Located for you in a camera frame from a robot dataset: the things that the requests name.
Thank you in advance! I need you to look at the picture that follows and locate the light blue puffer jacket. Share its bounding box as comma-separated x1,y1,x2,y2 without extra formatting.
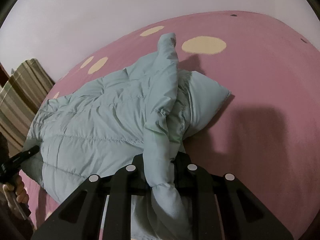
22,33,230,239

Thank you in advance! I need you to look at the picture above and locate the left hand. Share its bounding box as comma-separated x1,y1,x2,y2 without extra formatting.
2,175,29,206

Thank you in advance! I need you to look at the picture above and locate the striped curtain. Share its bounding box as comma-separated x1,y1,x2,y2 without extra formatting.
1,59,54,156

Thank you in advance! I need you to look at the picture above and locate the pink polka dot bedsheet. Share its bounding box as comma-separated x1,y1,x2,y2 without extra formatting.
18,10,320,240

